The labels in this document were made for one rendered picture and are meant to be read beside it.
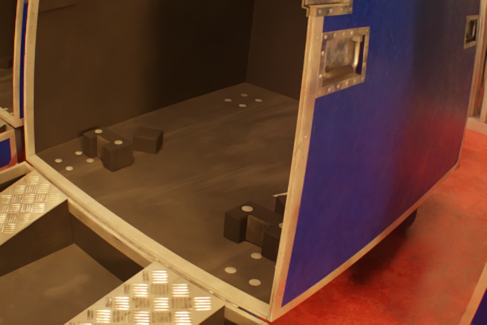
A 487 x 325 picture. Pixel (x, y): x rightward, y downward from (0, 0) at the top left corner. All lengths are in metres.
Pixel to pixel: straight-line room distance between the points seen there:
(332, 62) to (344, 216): 0.32
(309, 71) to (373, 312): 0.72
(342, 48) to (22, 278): 0.90
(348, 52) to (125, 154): 0.74
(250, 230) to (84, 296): 0.42
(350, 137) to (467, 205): 1.06
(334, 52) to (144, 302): 0.56
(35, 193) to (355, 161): 0.79
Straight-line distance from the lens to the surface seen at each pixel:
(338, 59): 0.99
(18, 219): 1.42
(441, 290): 1.57
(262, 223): 1.27
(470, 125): 2.82
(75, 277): 1.40
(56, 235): 1.47
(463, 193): 2.14
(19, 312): 1.31
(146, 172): 1.57
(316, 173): 1.00
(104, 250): 1.40
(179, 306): 1.13
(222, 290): 1.16
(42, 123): 1.65
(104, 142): 1.59
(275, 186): 1.55
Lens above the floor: 0.87
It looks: 23 degrees down
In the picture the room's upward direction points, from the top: 6 degrees clockwise
